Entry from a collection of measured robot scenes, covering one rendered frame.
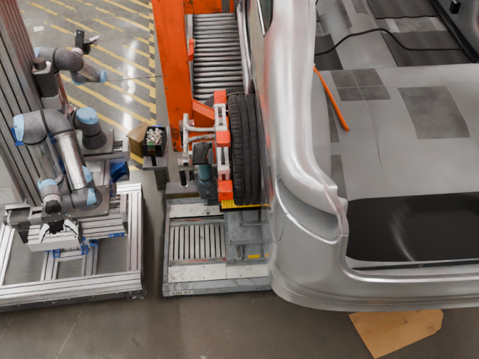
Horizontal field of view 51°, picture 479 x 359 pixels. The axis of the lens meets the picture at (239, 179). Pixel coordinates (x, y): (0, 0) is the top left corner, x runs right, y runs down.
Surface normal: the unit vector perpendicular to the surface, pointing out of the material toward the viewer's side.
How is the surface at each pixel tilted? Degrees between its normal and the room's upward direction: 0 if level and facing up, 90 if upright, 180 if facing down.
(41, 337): 0
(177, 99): 90
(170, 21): 90
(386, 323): 1
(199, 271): 0
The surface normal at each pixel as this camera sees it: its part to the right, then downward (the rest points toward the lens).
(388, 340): 0.02, -0.68
